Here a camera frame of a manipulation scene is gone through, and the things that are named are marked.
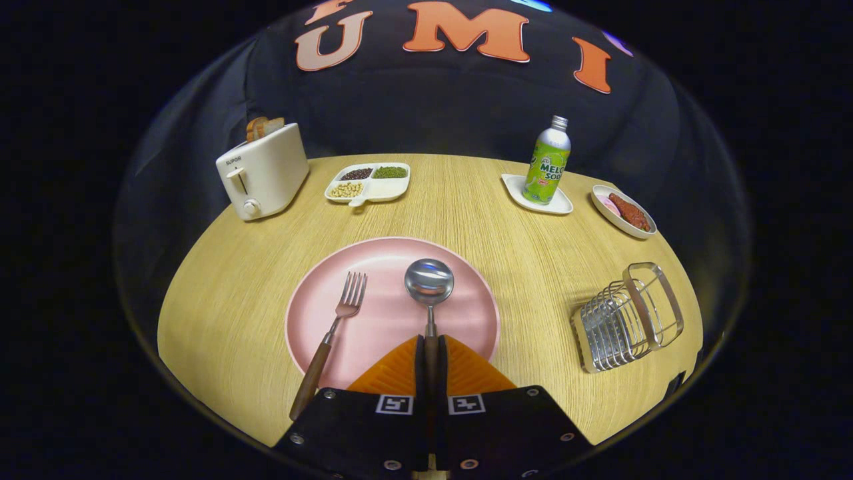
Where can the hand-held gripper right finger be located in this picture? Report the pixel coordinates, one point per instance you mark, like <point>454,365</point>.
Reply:
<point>442,373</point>

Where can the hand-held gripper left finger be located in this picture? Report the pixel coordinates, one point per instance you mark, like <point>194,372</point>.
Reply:
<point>420,373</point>

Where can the pink round plate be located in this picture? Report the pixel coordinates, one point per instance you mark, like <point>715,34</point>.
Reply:
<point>386,320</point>

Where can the white divided bean dish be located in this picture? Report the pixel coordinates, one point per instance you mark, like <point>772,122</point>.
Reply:
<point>386,190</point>

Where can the white square coaster tray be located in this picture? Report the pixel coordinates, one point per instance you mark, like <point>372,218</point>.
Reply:
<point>556,205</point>

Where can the green soda bottle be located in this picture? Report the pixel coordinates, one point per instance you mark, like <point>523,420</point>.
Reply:
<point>546,170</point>

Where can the white oval food plate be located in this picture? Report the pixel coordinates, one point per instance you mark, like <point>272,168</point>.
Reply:
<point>616,218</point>

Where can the pink ham slice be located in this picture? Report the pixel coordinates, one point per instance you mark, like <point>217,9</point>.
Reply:
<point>608,203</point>

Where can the brown meat piece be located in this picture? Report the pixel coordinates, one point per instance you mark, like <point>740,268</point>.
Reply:
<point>630,213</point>

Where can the cream white toaster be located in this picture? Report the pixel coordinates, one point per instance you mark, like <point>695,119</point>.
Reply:
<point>266,176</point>

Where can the toasted bread slice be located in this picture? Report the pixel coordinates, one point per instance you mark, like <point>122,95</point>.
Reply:
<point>273,126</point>
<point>254,128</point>

